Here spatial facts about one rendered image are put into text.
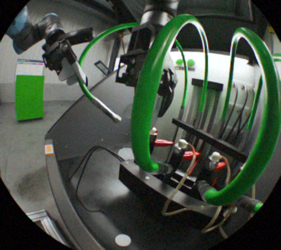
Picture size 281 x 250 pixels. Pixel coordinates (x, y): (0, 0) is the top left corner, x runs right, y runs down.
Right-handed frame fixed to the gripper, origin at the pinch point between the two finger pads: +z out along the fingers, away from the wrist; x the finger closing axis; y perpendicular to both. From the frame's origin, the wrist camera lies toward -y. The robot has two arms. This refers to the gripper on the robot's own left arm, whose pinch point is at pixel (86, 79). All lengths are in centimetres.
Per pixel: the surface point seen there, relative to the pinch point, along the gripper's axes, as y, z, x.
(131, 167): 4.8, 25.7, -1.0
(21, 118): 238, -139, -189
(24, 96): 190, -174, -188
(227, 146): -17.6, 34.3, 11.6
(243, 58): -52, 21, 13
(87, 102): 6.5, 0.5, -20.8
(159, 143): -5.3, 23.7, 0.9
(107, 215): 21.6, 32.8, 4.6
